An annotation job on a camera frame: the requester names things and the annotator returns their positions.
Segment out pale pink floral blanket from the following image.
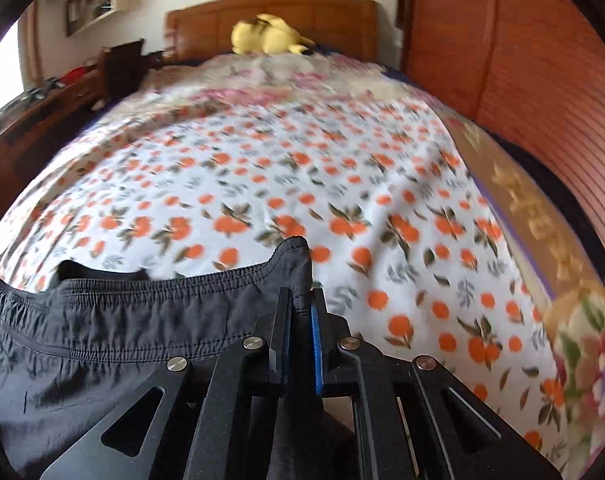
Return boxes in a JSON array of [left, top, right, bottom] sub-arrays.
[[147, 52, 423, 111]]

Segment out wooden headboard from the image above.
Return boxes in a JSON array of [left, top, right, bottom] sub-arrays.
[[163, 0, 380, 66]]

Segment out wooden desk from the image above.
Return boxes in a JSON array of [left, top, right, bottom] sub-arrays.
[[0, 72, 108, 221]]

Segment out wooden chair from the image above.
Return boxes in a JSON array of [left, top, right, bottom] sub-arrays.
[[98, 37, 166, 107]]

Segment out yellow plush toy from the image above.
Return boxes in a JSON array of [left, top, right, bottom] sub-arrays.
[[231, 12, 315, 56]]

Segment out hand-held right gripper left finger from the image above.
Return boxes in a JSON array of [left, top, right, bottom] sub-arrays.
[[40, 286, 294, 480]]

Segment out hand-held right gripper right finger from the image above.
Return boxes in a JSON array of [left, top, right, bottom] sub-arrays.
[[308, 287, 565, 480]]

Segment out row of books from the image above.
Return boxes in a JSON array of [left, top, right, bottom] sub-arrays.
[[67, 0, 114, 32]]

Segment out wooden louvered wardrobe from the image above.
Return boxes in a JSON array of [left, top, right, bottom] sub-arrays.
[[395, 0, 605, 261]]

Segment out orange-print white bed sheet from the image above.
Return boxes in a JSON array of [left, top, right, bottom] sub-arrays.
[[0, 92, 558, 466]]

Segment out gold floral bedspread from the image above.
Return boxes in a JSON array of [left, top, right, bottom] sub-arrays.
[[442, 110, 605, 480]]

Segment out window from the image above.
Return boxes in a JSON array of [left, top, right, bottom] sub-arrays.
[[0, 7, 39, 126]]

